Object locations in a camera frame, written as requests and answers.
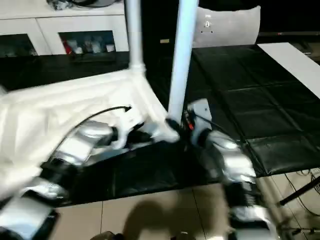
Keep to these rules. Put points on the white plastic table top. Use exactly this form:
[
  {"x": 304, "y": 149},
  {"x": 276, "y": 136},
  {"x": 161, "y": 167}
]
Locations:
[{"x": 50, "y": 105}]

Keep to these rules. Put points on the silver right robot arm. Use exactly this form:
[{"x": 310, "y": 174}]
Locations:
[{"x": 235, "y": 160}]

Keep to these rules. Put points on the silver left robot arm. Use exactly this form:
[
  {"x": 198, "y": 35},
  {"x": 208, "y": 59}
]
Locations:
[{"x": 80, "y": 142}]

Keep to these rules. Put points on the black work mat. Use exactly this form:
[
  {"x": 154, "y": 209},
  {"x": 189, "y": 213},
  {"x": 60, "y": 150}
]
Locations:
[{"x": 250, "y": 87}]

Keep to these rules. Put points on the black box with gold label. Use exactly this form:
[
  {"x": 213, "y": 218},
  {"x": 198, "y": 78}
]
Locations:
[{"x": 157, "y": 25}]

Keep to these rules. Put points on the dark robot left foot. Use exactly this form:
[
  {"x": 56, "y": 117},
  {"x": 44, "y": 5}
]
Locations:
[{"x": 107, "y": 236}]

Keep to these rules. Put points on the dark robot foot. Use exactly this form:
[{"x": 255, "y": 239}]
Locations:
[
  {"x": 107, "y": 236},
  {"x": 185, "y": 236}
]

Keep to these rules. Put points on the grey cushion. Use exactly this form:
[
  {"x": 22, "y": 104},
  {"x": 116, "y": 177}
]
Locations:
[{"x": 230, "y": 27}]

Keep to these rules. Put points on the dark robot right foot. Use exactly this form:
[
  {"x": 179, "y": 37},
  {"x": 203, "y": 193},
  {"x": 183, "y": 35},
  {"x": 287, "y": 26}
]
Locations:
[{"x": 185, "y": 236}]

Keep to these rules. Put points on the white flat board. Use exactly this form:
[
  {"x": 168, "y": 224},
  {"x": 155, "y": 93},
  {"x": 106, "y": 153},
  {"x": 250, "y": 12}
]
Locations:
[{"x": 290, "y": 62}]

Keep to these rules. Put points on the dark round device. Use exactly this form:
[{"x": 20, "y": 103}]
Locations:
[{"x": 100, "y": 2}]

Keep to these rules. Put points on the white glass-door cabinet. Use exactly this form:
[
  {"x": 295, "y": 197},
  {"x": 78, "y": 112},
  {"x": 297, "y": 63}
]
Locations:
[{"x": 50, "y": 22}]

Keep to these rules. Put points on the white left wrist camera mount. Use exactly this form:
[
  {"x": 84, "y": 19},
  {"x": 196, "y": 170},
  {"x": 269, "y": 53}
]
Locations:
[{"x": 127, "y": 122}]

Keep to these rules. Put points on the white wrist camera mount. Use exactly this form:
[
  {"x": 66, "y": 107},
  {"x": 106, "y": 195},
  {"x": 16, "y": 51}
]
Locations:
[
  {"x": 202, "y": 110},
  {"x": 127, "y": 122}
]

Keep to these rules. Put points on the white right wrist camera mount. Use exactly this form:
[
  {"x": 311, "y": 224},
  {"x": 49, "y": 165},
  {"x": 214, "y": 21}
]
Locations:
[{"x": 202, "y": 110}]

